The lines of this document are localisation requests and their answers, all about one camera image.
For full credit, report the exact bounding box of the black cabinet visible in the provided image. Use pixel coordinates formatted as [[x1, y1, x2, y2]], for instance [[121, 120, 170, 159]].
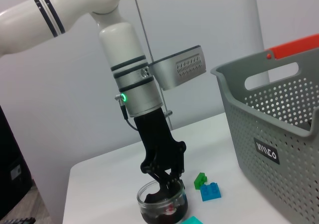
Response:
[[0, 104, 33, 211]]

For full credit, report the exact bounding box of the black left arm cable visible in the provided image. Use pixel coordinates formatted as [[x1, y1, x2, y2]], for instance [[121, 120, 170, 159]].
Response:
[[119, 102, 139, 131]]

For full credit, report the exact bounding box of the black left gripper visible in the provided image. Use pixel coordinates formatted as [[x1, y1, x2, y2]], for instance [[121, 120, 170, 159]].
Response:
[[134, 108, 187, 195]]

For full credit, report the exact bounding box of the green stepped toy brick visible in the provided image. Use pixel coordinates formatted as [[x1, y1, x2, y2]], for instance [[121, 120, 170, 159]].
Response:
[[193, 172, 208, 190]]

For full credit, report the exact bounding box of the left wrist camera housing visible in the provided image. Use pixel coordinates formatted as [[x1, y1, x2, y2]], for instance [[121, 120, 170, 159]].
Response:
[[149, 44, 207, 91]]

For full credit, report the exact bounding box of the teal square toy brick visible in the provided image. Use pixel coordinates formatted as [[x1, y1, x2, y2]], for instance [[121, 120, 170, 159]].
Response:
[[180, 216, 204, 224]]

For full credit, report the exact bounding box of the glass teacup black base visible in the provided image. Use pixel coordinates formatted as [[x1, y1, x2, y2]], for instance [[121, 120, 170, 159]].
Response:
[[136, 179, 189, 224]]

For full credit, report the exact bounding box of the black keyboard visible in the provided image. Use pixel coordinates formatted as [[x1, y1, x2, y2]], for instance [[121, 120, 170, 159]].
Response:
[[0, 217, 36, 224]]

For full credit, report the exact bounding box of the orange bin handle clip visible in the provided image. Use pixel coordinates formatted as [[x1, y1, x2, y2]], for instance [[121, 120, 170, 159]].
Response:
[[264, 33, 319, 60]]

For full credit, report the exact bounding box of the grey perforated plastic storage bin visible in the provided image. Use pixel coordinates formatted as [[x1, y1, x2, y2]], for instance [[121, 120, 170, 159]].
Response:
[[210, 51, 319, 224]]

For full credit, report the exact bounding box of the blue square toy brick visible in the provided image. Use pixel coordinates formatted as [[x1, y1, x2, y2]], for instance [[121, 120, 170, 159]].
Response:
[[200, 182, 222, 202]]

